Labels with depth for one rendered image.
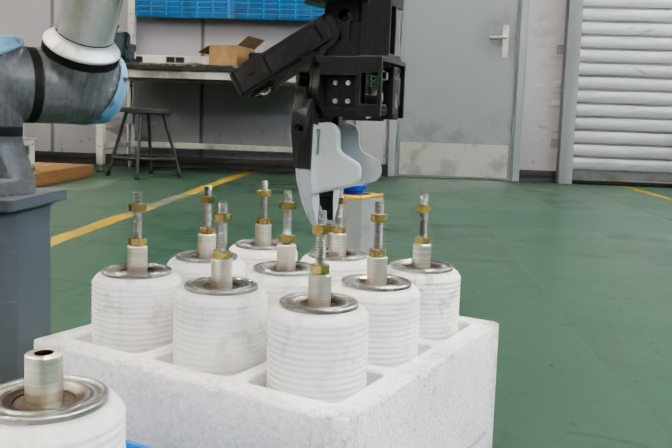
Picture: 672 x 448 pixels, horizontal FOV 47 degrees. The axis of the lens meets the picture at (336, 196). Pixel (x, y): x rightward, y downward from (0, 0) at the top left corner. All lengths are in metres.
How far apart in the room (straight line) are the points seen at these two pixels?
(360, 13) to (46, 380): 0.40
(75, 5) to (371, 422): 0.76
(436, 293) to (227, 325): 0.26
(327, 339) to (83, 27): 0.68
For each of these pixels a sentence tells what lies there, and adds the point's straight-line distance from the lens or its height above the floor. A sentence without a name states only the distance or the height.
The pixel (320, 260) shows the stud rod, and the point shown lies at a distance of 0.72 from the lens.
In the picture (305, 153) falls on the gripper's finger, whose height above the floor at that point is 0.40.
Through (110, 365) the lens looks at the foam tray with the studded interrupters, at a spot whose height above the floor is 0.17.
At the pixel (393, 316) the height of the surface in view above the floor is 0.23.
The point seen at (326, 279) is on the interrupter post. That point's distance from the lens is 0.72.
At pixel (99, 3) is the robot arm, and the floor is 0.58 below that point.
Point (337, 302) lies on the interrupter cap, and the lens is 0.74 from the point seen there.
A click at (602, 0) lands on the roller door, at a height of 1.36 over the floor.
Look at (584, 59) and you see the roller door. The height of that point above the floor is 0.93.
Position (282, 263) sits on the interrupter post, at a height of 0.26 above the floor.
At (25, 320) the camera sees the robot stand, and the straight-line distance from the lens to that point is 1.23.
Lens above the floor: 0.43
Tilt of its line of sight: 6 degrees down
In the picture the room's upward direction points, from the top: 2 degrees clockwise
